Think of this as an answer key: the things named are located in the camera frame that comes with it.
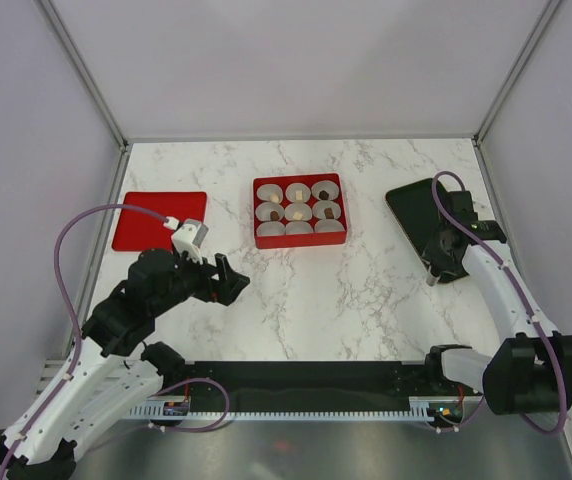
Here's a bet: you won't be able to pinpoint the dark green tray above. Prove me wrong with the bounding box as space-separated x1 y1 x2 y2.
385 178 440 271

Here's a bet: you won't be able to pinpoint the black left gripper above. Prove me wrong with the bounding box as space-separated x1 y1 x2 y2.
152 245 250 316

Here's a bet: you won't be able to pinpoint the red box lid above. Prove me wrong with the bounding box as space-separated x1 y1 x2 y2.
111 191 207 253

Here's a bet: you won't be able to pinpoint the metal tweezers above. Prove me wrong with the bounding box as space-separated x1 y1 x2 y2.
426 270 439 287

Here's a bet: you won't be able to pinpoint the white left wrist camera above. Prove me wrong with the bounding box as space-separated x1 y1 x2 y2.
164 216 209 264

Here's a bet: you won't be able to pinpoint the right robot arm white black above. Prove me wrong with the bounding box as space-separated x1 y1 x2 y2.
422 190 572 415

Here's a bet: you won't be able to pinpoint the white slotted cable duct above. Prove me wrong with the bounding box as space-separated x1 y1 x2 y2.
123 396 468 422

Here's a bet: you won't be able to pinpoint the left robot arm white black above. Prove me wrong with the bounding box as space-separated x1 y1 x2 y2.
0 249 250 479

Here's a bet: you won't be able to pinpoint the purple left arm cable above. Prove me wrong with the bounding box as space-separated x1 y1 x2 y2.
0 204 177 480

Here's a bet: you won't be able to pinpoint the red chocolate box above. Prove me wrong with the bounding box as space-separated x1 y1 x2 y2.
252 172 349 250

